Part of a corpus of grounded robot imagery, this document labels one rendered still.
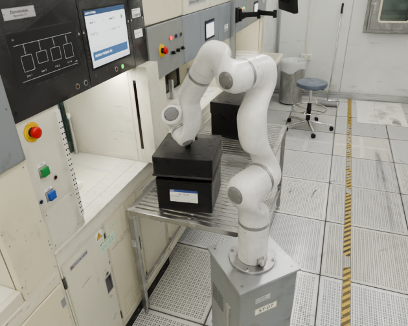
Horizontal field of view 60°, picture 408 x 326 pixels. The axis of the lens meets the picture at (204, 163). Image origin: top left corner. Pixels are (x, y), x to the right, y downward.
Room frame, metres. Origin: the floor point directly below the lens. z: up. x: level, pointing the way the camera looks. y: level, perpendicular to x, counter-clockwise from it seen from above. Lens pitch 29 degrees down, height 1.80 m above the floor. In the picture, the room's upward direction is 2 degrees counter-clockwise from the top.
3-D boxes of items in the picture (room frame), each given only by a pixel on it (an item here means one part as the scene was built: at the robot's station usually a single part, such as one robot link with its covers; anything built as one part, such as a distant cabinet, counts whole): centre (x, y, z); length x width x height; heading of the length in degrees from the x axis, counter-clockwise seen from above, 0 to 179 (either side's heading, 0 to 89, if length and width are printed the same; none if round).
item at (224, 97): (2.38, -0.24, 0.89); 0.29 x 0.29 x 0.25; 64
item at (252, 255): (1.09, -0.18, 0.85); 0.19 x 0.19 x 0.18
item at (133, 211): (1.95, -0.12, 0.38); 1.30 x 0.60 x 0.76; 159
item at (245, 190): (1.06, -0.16, 1.07); 0.19 x 0.12 x 0.24; 136
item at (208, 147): (1.55, 0.07, 1.02); 0.29 x 0.29 x 0.13; 77
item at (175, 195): (1.55, 0.07, 0.85); 0.28 x 0.28 x 0.17; 77
